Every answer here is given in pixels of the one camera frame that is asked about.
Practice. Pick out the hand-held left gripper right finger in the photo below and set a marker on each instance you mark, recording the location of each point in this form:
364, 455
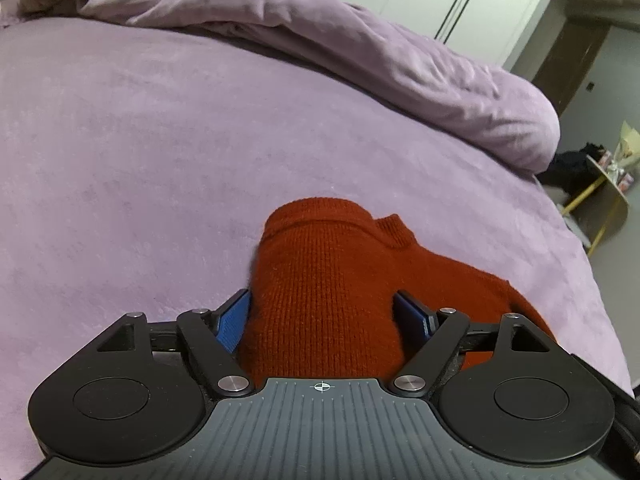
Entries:
412, 317

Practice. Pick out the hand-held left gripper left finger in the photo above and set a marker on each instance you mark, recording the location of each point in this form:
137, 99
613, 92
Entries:
232, 322

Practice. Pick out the red knit sweater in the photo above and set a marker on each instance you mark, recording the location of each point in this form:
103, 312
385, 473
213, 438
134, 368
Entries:
325, 285

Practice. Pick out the purple bed sheet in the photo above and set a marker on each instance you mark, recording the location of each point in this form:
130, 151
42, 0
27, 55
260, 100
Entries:
125, 160

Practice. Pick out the dark cloth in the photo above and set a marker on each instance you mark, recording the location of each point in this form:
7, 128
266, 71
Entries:
570, 165

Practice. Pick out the round yellow-legged side table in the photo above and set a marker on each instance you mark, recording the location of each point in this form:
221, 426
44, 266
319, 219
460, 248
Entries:
610, 205

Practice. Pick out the pale paper bag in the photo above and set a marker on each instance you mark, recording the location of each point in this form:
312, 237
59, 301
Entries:
627, 150

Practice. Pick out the purple duvet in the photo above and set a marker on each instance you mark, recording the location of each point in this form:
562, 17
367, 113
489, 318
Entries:
350, 45

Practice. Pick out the brown wooden door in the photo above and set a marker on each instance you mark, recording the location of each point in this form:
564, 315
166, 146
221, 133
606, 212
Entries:
570, 65

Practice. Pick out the wall switch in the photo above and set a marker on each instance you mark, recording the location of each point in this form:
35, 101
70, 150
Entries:
591, 87

